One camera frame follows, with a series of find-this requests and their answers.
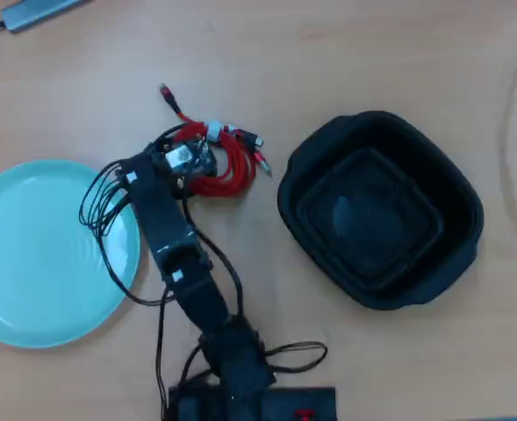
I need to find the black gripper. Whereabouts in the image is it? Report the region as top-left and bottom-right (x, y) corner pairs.
(146, 139), (190, 199)

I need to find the red charging cable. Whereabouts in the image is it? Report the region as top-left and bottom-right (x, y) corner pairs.
(158, 82), (274, 198)

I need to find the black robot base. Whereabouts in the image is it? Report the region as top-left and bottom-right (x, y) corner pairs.
(167, 385), (338, 421)

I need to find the black square bowl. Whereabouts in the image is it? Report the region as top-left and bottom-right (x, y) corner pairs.
(276, 110), (485, 311)

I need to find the light green round plate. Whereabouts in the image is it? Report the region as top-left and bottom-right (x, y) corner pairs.
(0, 159), (141, 350)

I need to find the grey USB hub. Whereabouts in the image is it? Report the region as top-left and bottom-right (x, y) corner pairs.
(0, 0), (95, 34)

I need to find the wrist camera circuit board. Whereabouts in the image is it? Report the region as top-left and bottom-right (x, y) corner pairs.
(160, 140), (219, 177)

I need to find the black camera cable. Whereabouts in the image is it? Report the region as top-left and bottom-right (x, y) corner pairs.
(179, 195), (329, 375)

